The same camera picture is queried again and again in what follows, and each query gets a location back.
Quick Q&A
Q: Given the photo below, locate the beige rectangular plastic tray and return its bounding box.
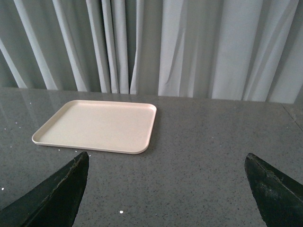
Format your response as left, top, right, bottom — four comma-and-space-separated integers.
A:
32, 100, 157, 154

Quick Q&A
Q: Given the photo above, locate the grey pleated curtain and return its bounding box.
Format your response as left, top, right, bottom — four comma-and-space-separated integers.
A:
0, 0, 303, 104

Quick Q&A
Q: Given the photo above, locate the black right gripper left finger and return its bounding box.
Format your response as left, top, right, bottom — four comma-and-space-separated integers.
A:
0, 152, 89, 227

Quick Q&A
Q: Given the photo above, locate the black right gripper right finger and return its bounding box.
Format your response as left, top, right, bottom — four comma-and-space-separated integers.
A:
244, 153, 303, 227

